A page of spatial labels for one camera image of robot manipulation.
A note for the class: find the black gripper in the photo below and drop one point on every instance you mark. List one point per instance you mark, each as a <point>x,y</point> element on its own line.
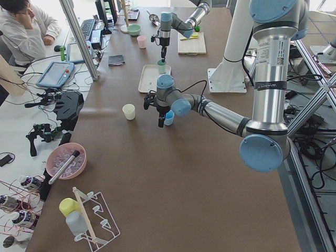
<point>161,109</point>
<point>164,42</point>

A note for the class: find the blue cup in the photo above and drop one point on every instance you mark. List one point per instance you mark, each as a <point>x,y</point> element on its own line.
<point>169,118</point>

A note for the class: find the green cup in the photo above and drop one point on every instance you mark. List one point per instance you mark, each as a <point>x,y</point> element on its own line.
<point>161,66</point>

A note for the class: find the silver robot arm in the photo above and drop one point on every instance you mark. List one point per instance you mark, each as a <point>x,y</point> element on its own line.
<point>186,28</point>
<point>273,25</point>

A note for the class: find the beige rabbit tray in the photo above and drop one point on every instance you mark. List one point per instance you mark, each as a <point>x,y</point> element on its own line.
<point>148,79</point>

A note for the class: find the pink cup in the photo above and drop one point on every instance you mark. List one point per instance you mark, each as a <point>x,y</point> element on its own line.
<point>141,41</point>

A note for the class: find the wooden cutting board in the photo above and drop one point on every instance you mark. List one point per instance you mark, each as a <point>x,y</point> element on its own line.
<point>193,46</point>

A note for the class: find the yellow plastic knife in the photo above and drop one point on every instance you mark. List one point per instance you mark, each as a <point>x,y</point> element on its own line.
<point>183,39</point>

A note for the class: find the cream cup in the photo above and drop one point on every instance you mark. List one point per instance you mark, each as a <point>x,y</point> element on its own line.
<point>129,111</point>

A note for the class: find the metal scoop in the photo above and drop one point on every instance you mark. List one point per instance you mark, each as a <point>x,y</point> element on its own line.
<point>154,18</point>

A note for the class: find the green bowl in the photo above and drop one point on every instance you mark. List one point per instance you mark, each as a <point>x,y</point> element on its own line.
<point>134,29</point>

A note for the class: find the wooden cup stand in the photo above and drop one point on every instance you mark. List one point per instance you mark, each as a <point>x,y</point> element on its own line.
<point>124,28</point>

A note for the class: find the grey folded cloth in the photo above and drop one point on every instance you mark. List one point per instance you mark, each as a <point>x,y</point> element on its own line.
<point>116,60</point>

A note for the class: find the white pillar base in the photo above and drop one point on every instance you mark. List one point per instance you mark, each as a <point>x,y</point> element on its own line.
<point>228,76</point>

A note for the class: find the black monitor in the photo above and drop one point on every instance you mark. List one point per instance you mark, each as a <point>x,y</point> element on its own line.
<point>101,9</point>

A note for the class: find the black keyboard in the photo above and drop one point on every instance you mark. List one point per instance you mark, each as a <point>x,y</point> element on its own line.
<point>87,27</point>

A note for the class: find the blue teach pendant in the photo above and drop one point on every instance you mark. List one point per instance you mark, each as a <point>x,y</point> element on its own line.
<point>73,52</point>
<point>56,75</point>

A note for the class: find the metal pestle in bowl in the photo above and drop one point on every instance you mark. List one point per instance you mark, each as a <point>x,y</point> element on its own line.
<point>63,168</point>

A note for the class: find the yellow cup on rack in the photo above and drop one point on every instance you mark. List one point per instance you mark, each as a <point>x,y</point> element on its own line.
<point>68,205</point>

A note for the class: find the grey cup on rack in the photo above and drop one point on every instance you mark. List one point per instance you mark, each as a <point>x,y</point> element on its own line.
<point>76,223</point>

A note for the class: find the seated person white shirt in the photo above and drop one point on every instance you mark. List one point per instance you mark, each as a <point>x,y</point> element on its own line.
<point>27,30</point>

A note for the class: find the aluminium frame post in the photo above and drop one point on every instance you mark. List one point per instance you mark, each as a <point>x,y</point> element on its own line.
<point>67,7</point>

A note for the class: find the white wire cup rack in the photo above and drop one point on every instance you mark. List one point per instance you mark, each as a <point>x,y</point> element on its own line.
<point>102,228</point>

